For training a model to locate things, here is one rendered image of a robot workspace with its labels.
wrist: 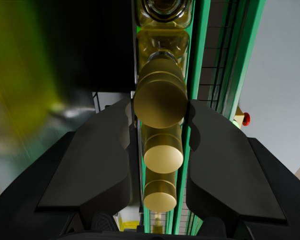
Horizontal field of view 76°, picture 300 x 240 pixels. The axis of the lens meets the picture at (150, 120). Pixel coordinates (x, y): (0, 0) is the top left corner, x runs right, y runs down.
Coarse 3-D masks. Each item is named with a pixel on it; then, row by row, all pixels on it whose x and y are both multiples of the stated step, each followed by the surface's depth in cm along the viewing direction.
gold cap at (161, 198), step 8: (152, 176) 20; (160, 176) 20; (168, 176) 20; (152, 184) 19; (160, 184) 19; (168, 184) 19; (144, 192) 20; (152, 192) 19; (160, 192) 18; (168, 192) 19; (144, 200) 19; (152, 200) 19; (160, 200) 19; (168, 200) 19; (176, 200) 19; (152, 208) 20; (160, 208) 20; (168, 208) 20
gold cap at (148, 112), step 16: (160, 64) 13; (176, 64) 14; (144, 80) 12; (160, 80) 11; (176, 80) 11; (144, 96) 11; (160, 96) 11; (176, 96) 11; (144, 112) 12; (160, 112) 12; (176, 112) 12; (160, 128) 13
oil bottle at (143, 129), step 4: (140, 128) 26; (144, 128) 26; (180, 128) 26; (140, 132) 26; (144, 132) 25; (140, 136) 26; (144, 136) 25; (140, 140) 27; (144, 140) 25; (144, 144) 25
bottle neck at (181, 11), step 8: (144, 0) 12; (152, 0) 15; (176, 0) 14; (184, 0) 12; (144, 8) 12; (152, 8) 12; (176, 8) 12; (184, 8) 12; (152, 16) 12; (160, 16) 12; (168, 16) 12; (176, 16) 12
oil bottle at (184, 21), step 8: (136, 0) 17; (160, 0) 18; (168, 0) 18; (192, 0) 16; (136, 8) 17; (160, 8) 19; (168, 8) 19; (192, 8) 17; (136, 16) 18; (144, 16) 17; (184, 16) 17; (192, 16) 18; (136, 24) 19; (144, 24) 18; (152, 24) 17; (160, 24) 17; (168, 24) 17; (176, 24) 17; (184, 24) 18
